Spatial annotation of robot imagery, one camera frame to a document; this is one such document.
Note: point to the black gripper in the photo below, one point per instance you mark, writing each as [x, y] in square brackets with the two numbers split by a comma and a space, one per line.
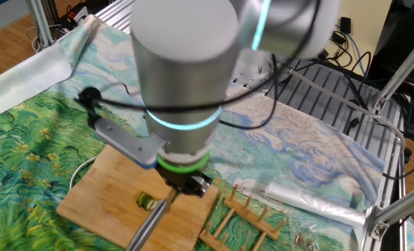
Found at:
[189, 183]

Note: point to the steel cleaver knife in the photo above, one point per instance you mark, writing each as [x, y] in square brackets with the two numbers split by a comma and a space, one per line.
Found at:
[147, 226]

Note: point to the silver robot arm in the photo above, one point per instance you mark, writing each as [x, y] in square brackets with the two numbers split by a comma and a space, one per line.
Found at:
[186, 69]

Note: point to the wooden cutting board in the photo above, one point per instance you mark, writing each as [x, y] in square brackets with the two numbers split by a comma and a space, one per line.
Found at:
[106, 202]

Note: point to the wooden peg rack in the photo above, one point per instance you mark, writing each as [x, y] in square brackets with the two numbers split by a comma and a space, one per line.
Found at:
[252, 218]

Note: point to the painted landscape tablecloth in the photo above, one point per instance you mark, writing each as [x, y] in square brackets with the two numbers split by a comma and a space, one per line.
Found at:
[280, 146]

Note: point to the small bag of screws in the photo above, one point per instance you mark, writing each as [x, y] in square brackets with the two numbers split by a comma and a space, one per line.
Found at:
[302, 240]

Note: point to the clear plastic bag roll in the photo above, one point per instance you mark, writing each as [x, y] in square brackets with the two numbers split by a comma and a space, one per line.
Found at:
[315, 204]

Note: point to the black power strip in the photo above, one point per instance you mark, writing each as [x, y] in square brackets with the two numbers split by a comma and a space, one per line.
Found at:
[74, 15]

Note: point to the black computer case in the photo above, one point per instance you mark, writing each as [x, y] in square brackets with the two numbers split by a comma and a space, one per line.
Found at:
[409, 52]

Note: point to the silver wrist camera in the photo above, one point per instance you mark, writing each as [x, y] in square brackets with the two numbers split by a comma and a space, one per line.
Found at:
[123, 139]

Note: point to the aluminium frame post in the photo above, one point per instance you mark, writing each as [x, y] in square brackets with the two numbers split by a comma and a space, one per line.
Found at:
[41, 24]

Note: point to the aluminium frame strut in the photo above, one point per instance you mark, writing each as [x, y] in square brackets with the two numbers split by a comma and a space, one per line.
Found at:
[402, 66]
[395, 209]

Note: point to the black wall adapter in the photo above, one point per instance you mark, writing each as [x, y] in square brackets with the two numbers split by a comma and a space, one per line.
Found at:
[345, 24]

